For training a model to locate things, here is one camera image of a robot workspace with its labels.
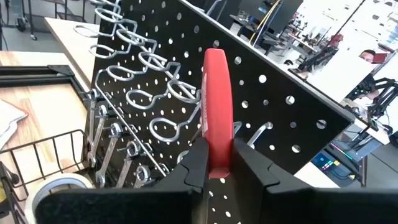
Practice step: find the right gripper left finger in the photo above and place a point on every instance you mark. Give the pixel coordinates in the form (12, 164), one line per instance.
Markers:
(124, 208)

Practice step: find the silver combination wrench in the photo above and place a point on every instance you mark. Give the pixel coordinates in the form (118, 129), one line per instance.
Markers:
(142, 174)
(91, 140)
(127, 169)
(109, 155)
(100, 124)

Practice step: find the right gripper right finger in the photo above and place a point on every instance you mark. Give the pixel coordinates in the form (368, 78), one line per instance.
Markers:
(311, 208)

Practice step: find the black background robot arm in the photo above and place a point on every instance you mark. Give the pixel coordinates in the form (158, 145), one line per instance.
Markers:
(384, 93)

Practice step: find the cream masking tape roll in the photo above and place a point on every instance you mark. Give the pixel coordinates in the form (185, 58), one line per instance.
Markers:
(46, 186)

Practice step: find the person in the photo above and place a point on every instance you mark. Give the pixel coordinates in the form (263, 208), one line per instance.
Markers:
(368, 56)

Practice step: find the computer with coloured lights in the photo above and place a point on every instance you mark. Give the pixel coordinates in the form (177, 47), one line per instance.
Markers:
(339, 158)

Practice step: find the black caster wheel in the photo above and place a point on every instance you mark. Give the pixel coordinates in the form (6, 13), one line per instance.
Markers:
(21, 24)

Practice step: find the white knit work glove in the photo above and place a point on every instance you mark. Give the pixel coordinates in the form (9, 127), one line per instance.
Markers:
(9, 116)

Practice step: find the black metal pegboard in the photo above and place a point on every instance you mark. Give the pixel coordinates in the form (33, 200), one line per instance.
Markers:
(280, 124)

